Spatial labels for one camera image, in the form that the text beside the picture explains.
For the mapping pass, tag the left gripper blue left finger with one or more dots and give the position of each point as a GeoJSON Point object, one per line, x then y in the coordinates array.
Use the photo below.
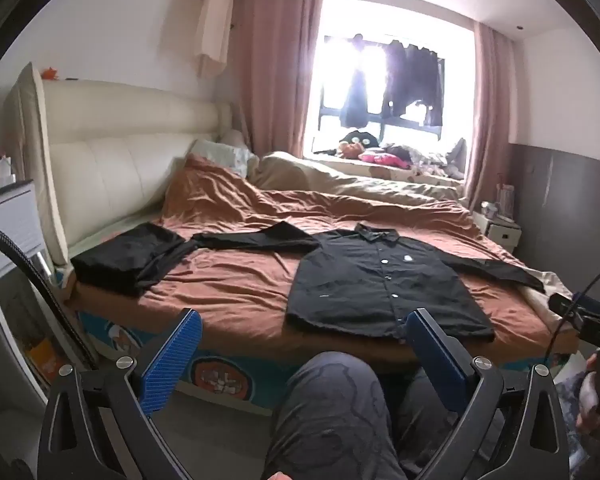
{"type": "Point", "coordinates": [164, 359]}

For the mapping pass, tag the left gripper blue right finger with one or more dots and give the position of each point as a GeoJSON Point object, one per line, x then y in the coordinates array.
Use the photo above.
{"type": "Point", "coordinates": [442, 357]}

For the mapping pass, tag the black button-up shirt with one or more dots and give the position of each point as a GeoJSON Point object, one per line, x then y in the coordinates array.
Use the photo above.
{"type": "Point", "coordinates": [367, 281]}

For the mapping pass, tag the folded black clothes pile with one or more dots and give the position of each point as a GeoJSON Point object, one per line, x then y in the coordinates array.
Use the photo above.
{"type": "Point", "coordinates": [132, 262]}

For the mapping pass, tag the pink clothes on sill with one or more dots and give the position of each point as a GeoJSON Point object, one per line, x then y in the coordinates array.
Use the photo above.
{"type": "Point", "coordinates": [383, 159]}

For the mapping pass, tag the person right hand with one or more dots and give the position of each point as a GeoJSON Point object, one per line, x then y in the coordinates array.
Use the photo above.
{"type": "Point", "coordinates": [588, 419]}

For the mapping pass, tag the brown bed blanket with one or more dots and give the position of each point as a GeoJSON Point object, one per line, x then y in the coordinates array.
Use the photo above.
{"type": "Point", "coordinates": [282, 275]}

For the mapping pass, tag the person leg dark pants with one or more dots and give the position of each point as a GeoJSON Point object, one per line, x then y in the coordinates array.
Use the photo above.
{"type": "Point", "coordinates": [340, 419]}

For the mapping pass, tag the white nightstand right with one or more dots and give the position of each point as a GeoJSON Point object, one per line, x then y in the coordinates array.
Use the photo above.
{"type": "Point", "coordinates": [501, 231]}

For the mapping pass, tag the white nightstand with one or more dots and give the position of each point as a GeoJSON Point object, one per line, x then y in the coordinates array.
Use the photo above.
{"type": "Point", "coordinates": [501, 231]}
{"type": "Point", "coordinates": [21, 238]}

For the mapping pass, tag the pink right curtain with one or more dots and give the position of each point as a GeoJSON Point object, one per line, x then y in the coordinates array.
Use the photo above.
{"type": "Point", "coordinates": [495, 115]}

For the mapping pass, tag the pink curtain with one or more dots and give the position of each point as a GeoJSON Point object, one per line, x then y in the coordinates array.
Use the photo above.
{"type": "Point", "coordinates": [495, 115]}
{"type": "Point", "coordinates": [274, 48]}

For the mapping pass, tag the white nightstand left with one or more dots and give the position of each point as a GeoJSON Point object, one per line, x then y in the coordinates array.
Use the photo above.
{"type": "Point", "coordinates": [21, 238]}

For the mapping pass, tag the cream padded headboard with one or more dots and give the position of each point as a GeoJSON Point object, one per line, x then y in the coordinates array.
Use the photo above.
{"type": "Point", "coordinates": [99, 152]}

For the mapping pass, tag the black plush toy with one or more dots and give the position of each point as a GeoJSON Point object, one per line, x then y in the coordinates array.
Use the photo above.
{"type": "Point", "coordinates": [355, 143]}

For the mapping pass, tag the light patterned pillow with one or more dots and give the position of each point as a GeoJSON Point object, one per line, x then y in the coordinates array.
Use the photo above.
{"type": "Point", "coordinates": [230, 152]}

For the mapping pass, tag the beige duvet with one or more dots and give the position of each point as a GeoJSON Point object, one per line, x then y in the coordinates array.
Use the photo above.
{"type": "Point", "coordinates": [281, 171]}

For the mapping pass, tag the dark hanging garment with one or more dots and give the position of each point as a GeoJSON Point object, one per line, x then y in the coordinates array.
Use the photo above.
{"type": "Point", "coordinates": [354, 112]}

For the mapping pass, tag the dark hanging jacket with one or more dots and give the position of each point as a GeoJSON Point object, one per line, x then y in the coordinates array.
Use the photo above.
{"type": "Point", "coordinates": [414, 76]}

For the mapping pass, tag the cream hanging garment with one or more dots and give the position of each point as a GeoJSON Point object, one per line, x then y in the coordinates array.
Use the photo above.
{"type": "Point", "coordinates": [212, 37]}

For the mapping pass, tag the pink left curtain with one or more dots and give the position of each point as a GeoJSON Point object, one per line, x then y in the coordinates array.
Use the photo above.
{"type": "Point", "coordinates": [274, 48]}

